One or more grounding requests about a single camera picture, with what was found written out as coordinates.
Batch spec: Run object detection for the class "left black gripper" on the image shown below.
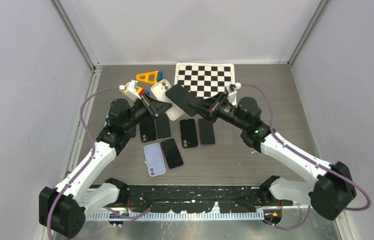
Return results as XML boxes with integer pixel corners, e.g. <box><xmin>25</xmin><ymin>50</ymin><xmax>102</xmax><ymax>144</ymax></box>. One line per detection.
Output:
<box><xmin>123</xmin><ymin>93</ymin><xmax>171</xmax><ymax>132</ymax></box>

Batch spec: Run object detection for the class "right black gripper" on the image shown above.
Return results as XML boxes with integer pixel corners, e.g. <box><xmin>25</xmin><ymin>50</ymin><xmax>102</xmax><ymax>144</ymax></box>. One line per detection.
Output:
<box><xmin>190</xmin><ymin>91</ymin><xmax>248</xmax><ymax>131</ymax></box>

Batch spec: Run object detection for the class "white edged bare phone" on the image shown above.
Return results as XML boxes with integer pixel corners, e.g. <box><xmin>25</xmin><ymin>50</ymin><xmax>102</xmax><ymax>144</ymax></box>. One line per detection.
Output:
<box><xmin>155</xmin><ymin>113</ymin><xmax>172</xmax><ymax>140</ymax></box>

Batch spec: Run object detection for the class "cream phone case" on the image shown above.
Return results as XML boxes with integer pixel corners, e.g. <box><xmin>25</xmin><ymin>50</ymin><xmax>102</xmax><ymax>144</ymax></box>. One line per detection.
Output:
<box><xmin>151</xmin><ymin>79</ymin><xmax>185</xmax><ymax>121</ymax></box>

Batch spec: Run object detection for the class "purple edged bare phone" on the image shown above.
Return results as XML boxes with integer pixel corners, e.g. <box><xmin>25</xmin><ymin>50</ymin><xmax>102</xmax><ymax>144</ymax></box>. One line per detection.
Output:
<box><xmin>198</xmin><ymin>118</ymin><xmax>216</xmax><ymax>146</ymax></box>

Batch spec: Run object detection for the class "pink edged bare phone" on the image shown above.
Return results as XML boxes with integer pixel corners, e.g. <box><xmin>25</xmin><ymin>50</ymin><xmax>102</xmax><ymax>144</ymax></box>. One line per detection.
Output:
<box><xmin>161</xmin><ymin>138</ymin><xmax>184</xmax><ymax>170</ymax></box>

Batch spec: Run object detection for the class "lavender phone case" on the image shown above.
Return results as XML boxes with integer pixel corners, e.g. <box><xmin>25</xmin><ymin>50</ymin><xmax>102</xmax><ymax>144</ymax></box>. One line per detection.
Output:
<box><xmin>143</xmin><ymin>143</ymin><xmax>166</xmax><ymax>177</ymax></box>

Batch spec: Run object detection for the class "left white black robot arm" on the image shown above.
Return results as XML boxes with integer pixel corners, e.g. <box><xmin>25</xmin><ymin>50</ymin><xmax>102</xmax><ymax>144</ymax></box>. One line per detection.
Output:
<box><xmin>39</xmin><ymin>95</ymin><xmax>172</xmax><ymax>239</ymax></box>

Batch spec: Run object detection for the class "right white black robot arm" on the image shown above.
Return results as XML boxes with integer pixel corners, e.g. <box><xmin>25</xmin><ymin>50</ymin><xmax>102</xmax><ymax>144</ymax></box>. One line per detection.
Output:
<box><xmin>188</xmin><ymin>92</ymin><xmax>356</xmax><ymax>220</ymax></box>

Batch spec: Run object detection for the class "black phone on table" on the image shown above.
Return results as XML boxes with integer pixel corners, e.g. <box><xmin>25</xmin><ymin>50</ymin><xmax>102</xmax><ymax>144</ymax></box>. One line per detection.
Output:
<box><xmin>127</xmin><ymin>126</ymin><xmax>137</xmax><ymax>138</ymax></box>

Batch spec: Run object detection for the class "yellow red blue toy block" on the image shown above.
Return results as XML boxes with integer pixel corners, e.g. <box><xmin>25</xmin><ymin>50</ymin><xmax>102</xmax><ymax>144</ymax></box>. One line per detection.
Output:
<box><xmin>121</xmin><ymin>84</ymin><xmax>150</xmax><ymax>96</ymax></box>

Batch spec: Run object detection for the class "black white checkerboard mat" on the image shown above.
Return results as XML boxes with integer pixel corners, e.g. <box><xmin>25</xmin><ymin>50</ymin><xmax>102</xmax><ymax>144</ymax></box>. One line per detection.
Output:
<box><xmin>174</xmin><ymin>63</ymin><xmax>235</xmax><ymax>99</ymax></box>

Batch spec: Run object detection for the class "orange triangle toy block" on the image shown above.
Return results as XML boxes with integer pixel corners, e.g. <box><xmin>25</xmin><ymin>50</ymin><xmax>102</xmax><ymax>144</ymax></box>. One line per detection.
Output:
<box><xmin>135</xmin><ymin>70</ymin><xmax>163</xmax><ymax>85</ymax></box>

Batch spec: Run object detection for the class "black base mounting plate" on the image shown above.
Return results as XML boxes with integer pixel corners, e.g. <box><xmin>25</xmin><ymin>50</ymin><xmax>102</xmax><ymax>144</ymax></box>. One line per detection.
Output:
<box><xmin>96</xmin><ymin>184</ymin><xmax>293</xmax><ymax>214</ymax></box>

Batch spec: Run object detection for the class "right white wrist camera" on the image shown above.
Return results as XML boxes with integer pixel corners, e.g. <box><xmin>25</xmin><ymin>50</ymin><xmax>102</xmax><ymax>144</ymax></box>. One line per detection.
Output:
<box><xmin>226</xmin><ymin>82</ymin><xmax>242</xmax><ymax>102</ymax></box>

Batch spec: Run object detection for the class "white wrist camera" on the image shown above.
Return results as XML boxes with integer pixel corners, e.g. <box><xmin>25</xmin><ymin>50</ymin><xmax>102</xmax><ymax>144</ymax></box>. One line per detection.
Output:
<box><xmin>226</xmin><ymin>82</ymin><xmax>242</xmax><ymax>102</ymax></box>
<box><xmin>119</xmin><ymin>80</ymin><xmax>140</xmax><ymax>101</ymax></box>

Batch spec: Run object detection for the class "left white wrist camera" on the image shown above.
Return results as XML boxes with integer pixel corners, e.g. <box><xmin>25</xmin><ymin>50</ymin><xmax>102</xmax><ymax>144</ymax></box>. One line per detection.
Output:
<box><xmin>119</xmin><ymin>80</ymin><xmax>140</xmax><ymax>101</ymax></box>

